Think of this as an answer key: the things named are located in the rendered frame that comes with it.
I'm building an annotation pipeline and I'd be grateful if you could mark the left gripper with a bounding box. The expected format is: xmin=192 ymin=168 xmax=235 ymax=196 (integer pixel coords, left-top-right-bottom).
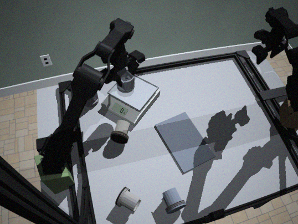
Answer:
xmin=105 ymin=50 xmax=146 ymax=87

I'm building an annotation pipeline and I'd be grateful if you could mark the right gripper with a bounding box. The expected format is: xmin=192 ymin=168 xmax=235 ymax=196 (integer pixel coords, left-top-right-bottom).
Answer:
xmin=251 ymin=33 xmax=286 ymax=65

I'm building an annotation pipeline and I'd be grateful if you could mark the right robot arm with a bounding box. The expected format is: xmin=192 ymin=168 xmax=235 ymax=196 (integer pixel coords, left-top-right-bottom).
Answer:
xmin=254 ymin=7 xmax=298 ymax=112

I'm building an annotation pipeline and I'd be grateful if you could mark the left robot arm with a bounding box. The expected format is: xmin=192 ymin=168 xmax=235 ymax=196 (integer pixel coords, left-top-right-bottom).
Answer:
xmin=40 ymin=18 xmax=135 ymax=175

